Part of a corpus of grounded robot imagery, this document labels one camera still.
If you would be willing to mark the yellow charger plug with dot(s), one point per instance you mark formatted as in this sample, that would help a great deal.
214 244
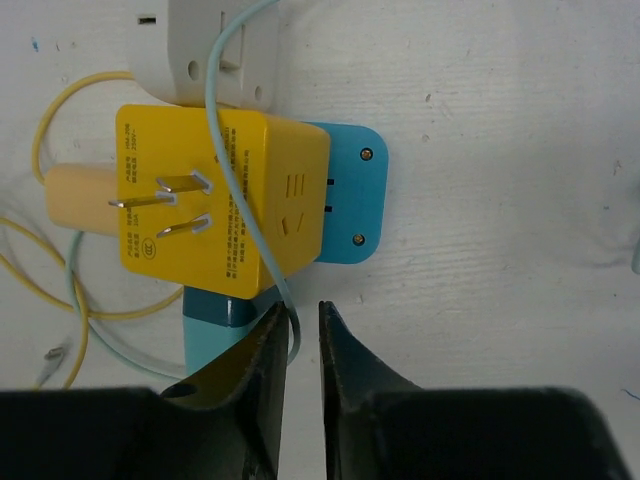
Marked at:
77 197

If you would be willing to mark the yellow cube socket adapter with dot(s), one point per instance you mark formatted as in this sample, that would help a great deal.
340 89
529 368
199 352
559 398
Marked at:
177 219

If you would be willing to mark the white socket adapter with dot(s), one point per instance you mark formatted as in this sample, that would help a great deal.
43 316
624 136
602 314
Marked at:
177 50

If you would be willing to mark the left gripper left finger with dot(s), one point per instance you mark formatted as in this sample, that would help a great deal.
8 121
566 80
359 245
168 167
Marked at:
225 420

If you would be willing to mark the teal charger plug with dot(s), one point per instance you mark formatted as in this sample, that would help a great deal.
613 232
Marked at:
213 323

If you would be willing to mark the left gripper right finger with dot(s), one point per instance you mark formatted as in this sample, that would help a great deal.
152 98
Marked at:
371 428

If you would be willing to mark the blue power socket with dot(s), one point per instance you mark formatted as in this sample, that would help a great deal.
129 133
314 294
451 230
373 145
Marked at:
355 198

